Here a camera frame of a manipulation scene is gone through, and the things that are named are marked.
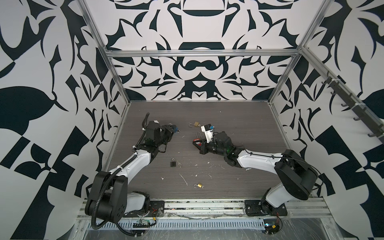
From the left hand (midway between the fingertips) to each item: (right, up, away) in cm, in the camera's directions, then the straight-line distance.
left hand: (177, 124), depth 84 cm
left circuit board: (-15, -47, -12) cm, 51 cm away
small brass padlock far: (+11, -1, +21) cm, 23 cm away
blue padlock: (-1, -3, +1) cm, 3 cm away
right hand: (+9, -10, -4) cm, 13 cm away
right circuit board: (+45, -47, -13) cm, 67 cm away
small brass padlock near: (+12, -32, -3) cm, 35 cm away
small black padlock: (-3, -23, +5) cm, 23 cm away
